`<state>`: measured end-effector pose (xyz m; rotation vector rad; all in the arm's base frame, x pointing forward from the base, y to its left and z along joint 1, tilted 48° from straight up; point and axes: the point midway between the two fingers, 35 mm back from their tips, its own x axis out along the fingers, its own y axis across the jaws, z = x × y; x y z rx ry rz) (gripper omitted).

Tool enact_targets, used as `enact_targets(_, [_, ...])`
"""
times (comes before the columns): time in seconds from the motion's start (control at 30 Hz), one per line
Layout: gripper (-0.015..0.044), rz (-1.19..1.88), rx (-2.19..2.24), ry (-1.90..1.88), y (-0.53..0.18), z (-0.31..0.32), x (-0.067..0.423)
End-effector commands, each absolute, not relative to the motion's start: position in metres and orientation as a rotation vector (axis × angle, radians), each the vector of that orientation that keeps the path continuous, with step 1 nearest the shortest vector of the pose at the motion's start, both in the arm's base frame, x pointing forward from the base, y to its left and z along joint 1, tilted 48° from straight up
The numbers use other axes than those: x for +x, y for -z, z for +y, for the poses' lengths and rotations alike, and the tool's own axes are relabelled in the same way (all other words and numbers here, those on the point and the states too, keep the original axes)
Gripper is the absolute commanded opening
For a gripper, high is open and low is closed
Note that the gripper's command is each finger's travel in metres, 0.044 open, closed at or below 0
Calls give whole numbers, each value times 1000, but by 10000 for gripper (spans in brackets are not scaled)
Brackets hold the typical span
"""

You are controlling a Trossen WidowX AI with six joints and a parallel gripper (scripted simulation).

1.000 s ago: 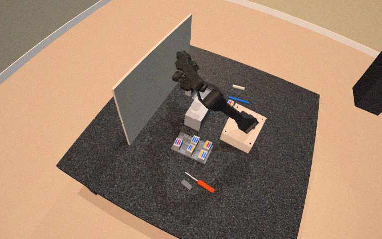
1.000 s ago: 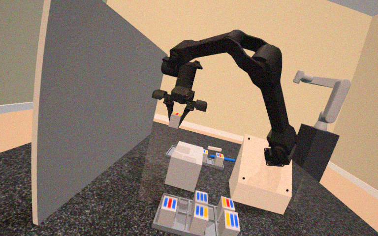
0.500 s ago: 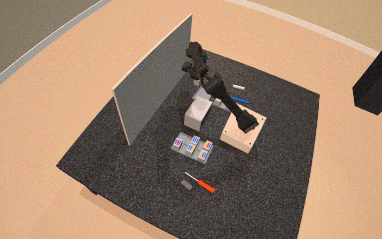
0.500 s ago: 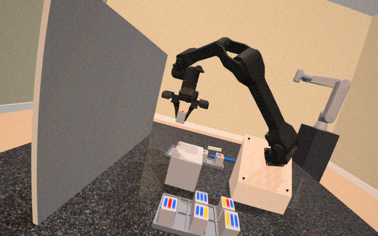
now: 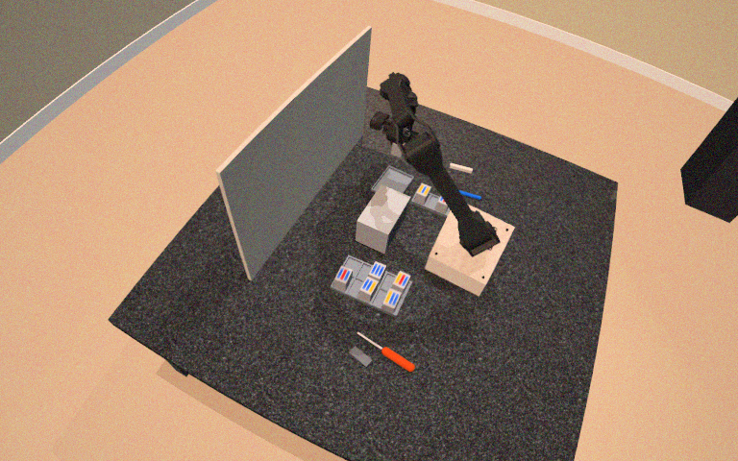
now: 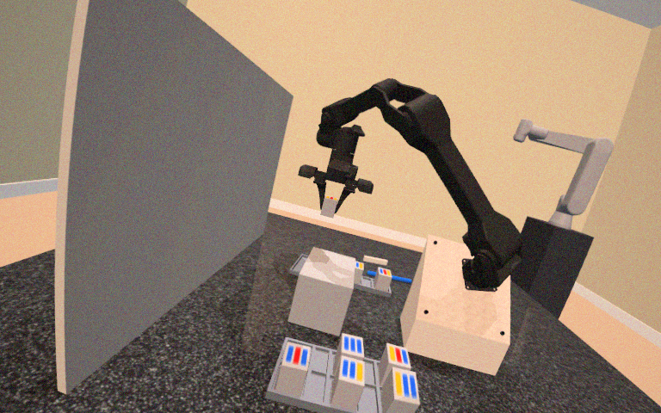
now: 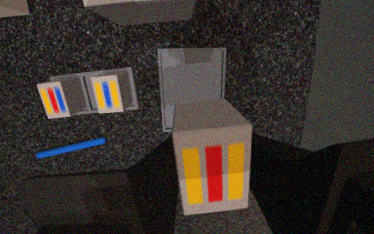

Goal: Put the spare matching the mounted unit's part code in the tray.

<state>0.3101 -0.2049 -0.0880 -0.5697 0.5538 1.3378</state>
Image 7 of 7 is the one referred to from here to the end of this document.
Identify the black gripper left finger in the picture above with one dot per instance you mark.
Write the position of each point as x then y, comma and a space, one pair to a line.
143, 197

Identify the blue thin bar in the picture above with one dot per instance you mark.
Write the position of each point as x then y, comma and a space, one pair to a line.
75, 146

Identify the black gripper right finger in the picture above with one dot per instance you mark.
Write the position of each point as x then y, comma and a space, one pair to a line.
298, 189

